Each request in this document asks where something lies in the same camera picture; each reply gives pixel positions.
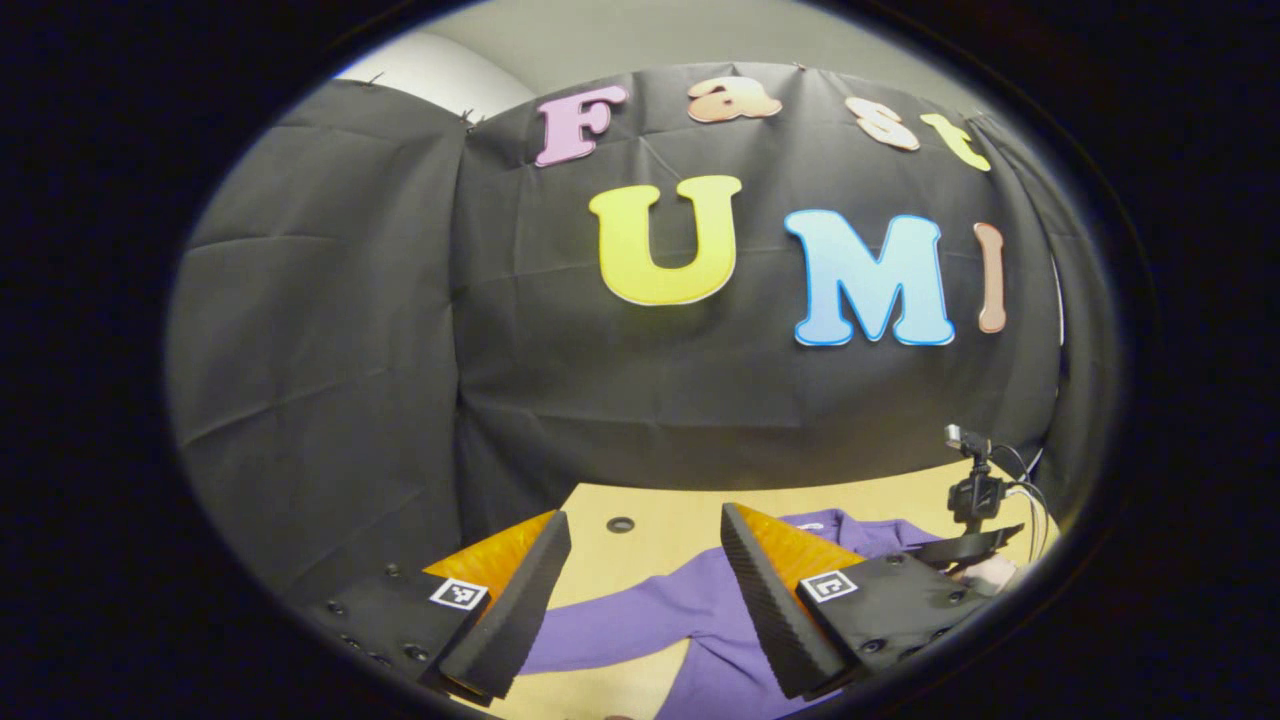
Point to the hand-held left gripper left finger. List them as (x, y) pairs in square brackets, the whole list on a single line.
[(515, 620)]

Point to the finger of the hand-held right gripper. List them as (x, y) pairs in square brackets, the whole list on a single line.
[(970, 547)]

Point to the purple ribbed button cardigan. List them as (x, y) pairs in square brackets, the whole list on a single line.
[(650, 610)]

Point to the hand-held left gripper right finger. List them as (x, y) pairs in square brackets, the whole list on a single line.
[(775, 610)]

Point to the black backdrop cloth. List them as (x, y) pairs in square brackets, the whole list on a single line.
[(400, 300)]

